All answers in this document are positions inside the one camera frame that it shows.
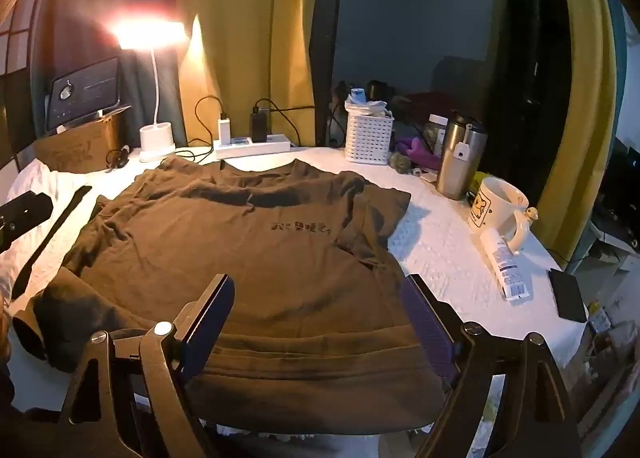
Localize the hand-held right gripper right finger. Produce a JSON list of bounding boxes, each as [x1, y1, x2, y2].
[[402, 274, 583, 458]]

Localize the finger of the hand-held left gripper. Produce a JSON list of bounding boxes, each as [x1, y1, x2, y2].
[[0, 191, 54, 253]]

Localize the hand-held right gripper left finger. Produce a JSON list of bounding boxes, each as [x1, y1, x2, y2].
[[59, 274, 236, 458]]

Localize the brown T-shirt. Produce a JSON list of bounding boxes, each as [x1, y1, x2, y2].
[[12, 154, 446, 436]]

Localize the brown cardboard box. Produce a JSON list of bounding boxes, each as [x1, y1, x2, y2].
[[32, 106, 132, 174]]

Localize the white textured tablecloth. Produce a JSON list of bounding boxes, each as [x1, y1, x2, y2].
[[0, 141, 586, 439]]

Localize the white cream tube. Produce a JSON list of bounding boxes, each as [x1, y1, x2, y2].
[[479, 227, 530, 302]]

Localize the black earphones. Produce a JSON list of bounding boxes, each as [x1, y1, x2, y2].
[[106, 145, 132, 173]]

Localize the white printed mug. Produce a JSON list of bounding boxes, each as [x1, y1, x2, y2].
[[467, 177, 538, 256]]

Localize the black phone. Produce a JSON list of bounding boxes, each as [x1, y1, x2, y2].
[[547, 267, 588, 324]]

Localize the yellow plastic bag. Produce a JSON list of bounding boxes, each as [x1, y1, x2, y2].
[[466, 171, 490, 204]]

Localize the white desk lamp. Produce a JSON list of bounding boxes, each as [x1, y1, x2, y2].
[[107, 13, 191, 163]]

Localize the steel tumbler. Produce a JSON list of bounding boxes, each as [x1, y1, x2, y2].
[[436, 111, 488, 201]]

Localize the grey-green rock ornament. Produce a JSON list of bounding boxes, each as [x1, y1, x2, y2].
[[390, 152, 417, 175]]

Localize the purple cloth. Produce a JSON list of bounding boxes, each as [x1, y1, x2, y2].
[[395, 135, 442, 170]]

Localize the white power strip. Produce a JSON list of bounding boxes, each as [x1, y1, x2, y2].
[[214, 134, 292, 160]]

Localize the clear jar with white lid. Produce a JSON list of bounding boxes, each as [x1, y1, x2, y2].
[[425, 113, 448, 154]]

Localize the white plastic basket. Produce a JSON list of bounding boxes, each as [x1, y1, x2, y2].
[[345, 106, 395, 165]]

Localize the clear plastic bag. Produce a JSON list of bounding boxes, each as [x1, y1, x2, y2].
[[345, 99, 393, 118]]

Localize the yellow curtain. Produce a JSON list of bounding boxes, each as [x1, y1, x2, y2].
[[175, 0, 326, 146], [532, 0, 618, 259]]

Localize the dark glass window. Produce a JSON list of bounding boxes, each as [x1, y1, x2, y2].
[[310, 0, 556, 149]]

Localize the black strap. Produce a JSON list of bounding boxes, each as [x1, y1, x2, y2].
[[11, 185, 94, 300]]

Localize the black charger cable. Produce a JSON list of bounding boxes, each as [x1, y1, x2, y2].
[[255, 98, 321, 146], [175, 96, 226, 164]]

